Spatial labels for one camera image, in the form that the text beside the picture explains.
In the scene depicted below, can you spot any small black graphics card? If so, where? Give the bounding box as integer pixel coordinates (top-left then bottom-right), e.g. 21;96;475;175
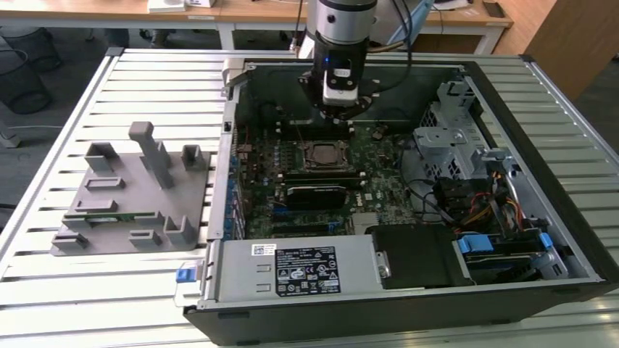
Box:
284;184;349;211

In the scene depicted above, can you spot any small dark phone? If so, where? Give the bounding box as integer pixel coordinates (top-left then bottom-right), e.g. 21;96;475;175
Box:
483;1;507;19

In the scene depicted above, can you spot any white box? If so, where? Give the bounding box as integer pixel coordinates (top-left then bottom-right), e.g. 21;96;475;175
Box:
146;0;188;14

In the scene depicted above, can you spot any black fan shroud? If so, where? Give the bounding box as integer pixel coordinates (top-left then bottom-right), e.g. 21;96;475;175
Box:
370;224;473;291

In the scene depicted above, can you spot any wooden desk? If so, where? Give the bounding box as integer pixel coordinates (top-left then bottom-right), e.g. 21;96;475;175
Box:
0;0;515;55

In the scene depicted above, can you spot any black RAM slot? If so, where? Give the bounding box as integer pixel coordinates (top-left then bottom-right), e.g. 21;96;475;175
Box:
277;127;356;139
276;119;353;131
282;170;362;180
284;177;362;189

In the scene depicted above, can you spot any grey parts rack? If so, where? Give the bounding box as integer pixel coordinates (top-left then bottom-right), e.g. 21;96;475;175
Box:
50;121;218;257

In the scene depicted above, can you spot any CPU socket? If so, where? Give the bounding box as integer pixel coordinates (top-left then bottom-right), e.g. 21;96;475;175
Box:
300;139;353;172

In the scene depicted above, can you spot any silver drive cage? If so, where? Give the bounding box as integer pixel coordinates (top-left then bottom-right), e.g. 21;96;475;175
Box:
412;80;491;182

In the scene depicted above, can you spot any silver power supply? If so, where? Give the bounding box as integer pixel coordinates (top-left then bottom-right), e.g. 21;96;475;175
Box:
212;235;384;302

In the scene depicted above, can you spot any black mesh waste bin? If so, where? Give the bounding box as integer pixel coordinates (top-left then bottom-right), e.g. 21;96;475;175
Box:
0;49;52;115

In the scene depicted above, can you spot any wooden cabinet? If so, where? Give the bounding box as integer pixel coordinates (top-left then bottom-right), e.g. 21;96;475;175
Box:
492;0;619;102

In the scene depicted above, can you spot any green motherboard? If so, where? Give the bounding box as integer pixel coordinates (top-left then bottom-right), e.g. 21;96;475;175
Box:
230;121;424;241

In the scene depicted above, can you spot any blue disk carrier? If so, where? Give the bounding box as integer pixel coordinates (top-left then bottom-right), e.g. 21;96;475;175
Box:
456;231;495;257

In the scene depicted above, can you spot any silver CPU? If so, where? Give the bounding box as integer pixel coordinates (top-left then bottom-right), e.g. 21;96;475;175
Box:
310;144;346;165

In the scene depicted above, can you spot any black camera cable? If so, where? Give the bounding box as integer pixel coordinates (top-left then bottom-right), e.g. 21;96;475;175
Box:
378;0;417;92

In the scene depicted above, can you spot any tan braided cable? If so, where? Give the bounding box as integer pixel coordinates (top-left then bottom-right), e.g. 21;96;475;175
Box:
365;38;408;52

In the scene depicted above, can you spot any silver disk bay bracket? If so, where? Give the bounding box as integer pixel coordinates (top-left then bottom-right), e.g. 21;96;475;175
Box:
476;148;571;280

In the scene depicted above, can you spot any metal socket cover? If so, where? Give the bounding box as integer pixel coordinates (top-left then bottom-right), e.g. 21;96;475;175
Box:
301;139;352;171

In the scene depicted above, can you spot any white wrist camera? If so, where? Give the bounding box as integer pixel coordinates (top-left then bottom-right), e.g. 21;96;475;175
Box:
320;66;360;108

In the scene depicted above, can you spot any green RAM stick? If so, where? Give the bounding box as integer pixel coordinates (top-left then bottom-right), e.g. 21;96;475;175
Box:
84;212;158;223

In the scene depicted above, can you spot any black expansion slot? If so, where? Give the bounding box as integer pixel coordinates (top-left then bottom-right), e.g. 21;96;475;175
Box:
270;223;330;236

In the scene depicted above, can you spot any coloured wire bundle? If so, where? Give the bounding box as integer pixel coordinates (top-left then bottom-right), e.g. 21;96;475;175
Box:
462;191;525;233

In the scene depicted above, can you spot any blue case latch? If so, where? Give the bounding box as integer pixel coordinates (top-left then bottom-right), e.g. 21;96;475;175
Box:
176;266;200;284

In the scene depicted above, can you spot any black PC case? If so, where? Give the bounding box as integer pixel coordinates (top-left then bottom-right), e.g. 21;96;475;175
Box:
181;54;619;347

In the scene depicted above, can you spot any silver chipset heat sink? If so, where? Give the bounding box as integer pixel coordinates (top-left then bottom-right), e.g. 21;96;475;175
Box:
350;212;378;235

